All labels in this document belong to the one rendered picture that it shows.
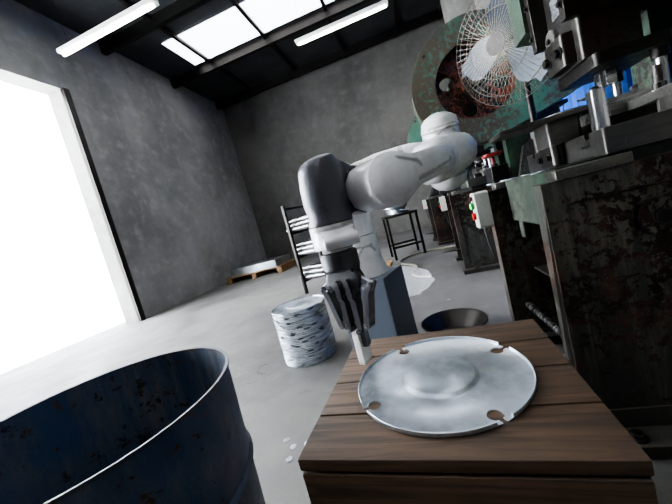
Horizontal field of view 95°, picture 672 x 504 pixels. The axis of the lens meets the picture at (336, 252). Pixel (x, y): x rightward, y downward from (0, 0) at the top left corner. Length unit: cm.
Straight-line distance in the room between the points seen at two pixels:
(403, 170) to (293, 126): 785
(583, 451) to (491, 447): 9
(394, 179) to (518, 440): 40
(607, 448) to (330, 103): 803
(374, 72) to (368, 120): 104
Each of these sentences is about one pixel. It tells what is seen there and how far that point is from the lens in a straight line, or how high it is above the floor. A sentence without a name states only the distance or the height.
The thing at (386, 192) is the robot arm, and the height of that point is 68.
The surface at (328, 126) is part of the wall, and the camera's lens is 809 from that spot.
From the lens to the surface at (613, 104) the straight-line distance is 110.
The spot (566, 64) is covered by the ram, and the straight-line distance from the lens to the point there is 112.
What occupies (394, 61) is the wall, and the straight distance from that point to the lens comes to 826.
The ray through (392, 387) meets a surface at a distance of 60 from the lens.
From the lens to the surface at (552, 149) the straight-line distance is 107.
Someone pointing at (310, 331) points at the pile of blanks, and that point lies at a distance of 158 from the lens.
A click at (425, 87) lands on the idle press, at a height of 139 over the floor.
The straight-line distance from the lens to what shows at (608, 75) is 117.
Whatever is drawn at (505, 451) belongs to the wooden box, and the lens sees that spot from 47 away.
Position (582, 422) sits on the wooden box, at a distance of 52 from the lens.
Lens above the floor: 66
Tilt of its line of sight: 6 degrees down
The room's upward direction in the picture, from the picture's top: 15 degrees counter-clockwise
